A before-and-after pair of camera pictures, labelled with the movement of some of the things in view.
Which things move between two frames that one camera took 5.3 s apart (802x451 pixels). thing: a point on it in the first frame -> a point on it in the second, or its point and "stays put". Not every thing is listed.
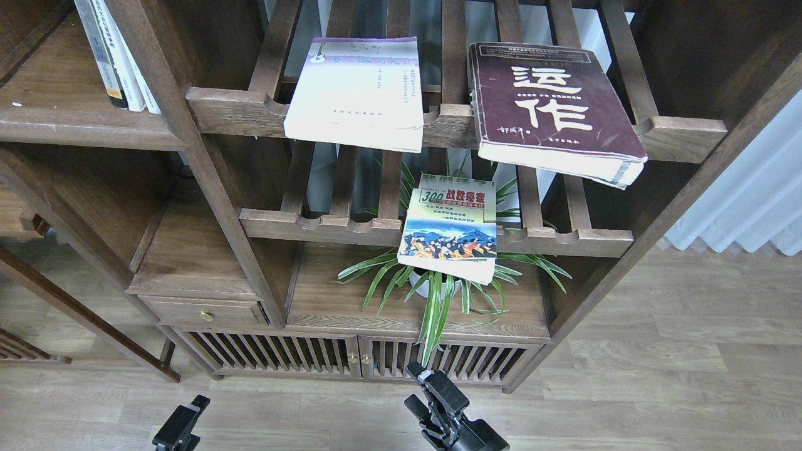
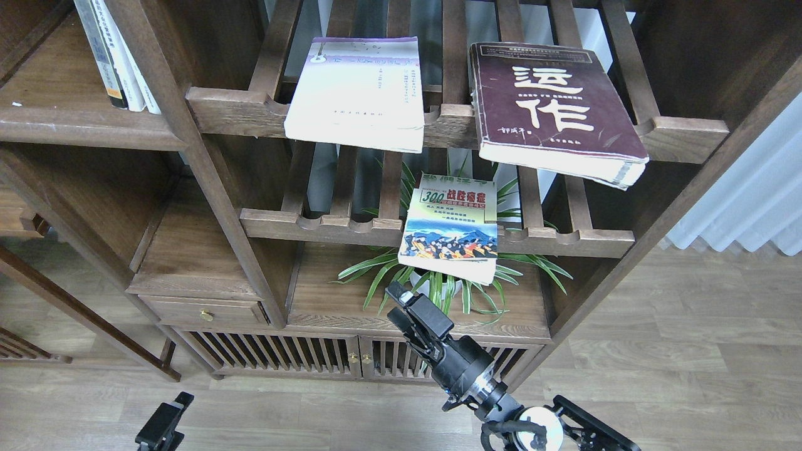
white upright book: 134,99 stays put
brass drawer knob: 206,315 stays put
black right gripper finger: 418,409 -> 411,334
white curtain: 757,198 stays put
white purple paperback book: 360,91 stays put
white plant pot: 424,289 stays put
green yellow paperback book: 450,228 stays put
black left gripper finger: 174,435 -> 159,433
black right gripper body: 477,435 -> 460,367
